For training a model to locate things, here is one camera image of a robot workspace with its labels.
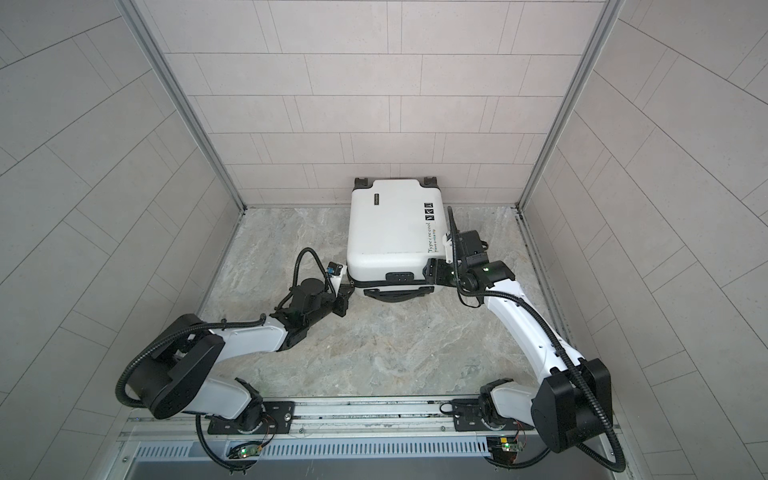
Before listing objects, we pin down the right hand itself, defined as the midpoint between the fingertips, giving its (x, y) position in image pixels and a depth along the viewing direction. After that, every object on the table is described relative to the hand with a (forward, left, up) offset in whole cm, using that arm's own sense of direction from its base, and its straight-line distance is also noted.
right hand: (431, 271), depth 81 cm
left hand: (+2, +21, -8) cm, 22 cm away
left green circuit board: (-36, +44, -11) cm, 58 cm away
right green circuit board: (-38, -12, -17) cm, 44 cm away
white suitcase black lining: (+13, +9, +4) cm, 16 cm away
